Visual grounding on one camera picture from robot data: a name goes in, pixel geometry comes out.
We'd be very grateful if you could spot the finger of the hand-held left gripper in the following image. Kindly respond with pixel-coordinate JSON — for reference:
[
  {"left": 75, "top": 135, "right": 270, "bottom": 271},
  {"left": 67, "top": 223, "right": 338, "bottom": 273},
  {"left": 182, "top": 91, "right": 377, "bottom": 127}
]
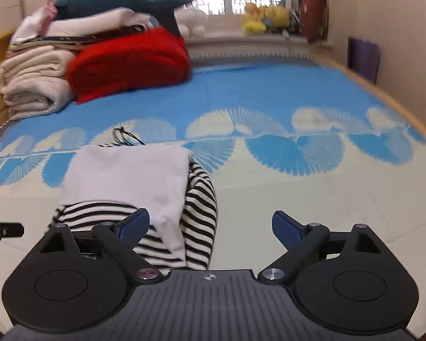
[{"left": 0, "top": 209, "right": 24, "bottom": 248}]

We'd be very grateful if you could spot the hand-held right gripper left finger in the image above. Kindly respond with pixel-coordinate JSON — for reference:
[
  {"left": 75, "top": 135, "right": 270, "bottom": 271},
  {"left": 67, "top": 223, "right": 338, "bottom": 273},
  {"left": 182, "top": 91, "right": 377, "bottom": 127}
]
[{"left": 39, "top": 208, "right": 164, "bottom": 285}]

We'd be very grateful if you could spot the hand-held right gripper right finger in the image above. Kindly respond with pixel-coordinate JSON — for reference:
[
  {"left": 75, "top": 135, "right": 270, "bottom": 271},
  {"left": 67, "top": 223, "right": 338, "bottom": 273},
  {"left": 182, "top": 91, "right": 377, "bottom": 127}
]
[{"left": 257, "top": 210, "right": 382, "bottom": 285}]

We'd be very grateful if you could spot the black white striped hooded top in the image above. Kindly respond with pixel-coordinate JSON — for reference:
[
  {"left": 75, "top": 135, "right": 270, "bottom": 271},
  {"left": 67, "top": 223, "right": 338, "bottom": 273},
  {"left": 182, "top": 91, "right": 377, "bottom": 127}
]
[{"left": 48, "top": 126, "right": 219, "bottom": 271}]

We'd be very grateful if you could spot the cream folded clothes stack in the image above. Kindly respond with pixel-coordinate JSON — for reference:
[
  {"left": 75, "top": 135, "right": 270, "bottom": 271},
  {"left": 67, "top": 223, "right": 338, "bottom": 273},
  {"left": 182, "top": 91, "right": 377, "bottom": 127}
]
[{"left": 8, "top": 6, "right": 155, "bottom": 52}]

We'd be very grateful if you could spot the blue white patterned bed mat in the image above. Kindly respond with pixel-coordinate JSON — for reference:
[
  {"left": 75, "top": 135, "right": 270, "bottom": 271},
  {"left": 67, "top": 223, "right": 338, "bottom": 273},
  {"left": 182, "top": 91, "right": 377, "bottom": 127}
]
[{"left": 0, "top": 55, "right": 426, "bottom": 338}]

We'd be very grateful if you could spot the white folded blanket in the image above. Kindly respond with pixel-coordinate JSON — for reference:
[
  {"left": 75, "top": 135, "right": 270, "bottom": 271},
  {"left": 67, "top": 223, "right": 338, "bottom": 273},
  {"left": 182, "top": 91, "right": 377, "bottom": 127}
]
[{"left": 0, "top": 44, "right": 79, "bottom": 121}]

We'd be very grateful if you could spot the red folded blanket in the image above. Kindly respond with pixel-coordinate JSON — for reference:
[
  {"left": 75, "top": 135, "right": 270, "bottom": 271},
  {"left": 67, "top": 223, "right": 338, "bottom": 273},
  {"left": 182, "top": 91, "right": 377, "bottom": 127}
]
[{"left": 67, "top": 26, "right": 192, "bottom": 105}]

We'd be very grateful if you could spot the yellow plush toy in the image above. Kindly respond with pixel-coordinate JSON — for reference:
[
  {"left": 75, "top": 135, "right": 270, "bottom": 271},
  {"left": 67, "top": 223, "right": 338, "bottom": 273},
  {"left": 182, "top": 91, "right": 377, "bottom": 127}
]
[
  {"left": 241, "top": 2, "right": 268, "bottom": 36},
  {"left": 266, "top": 4, "right": 292, "bottom": 31}
]

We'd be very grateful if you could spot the red bag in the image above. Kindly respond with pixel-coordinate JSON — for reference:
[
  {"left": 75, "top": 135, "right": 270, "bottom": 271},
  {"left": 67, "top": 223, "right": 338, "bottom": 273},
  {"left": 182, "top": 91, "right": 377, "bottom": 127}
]
[{"left": 300, "top": 0, "right": 329, "bottom": 44}]

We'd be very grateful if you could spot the white plush toy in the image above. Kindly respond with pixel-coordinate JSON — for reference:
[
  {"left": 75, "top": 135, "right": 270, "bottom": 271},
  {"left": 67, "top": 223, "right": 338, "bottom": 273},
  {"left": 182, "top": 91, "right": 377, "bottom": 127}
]
[{"left": 177, "top": 7, "right": 209, "bottom": 38}]

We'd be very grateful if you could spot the dark teal folded garment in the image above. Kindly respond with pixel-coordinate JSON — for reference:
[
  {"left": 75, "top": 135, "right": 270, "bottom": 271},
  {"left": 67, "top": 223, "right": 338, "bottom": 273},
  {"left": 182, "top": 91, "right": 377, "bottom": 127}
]
[{"left": 53, "top": 0, "right": 196, "bottom": 37}]

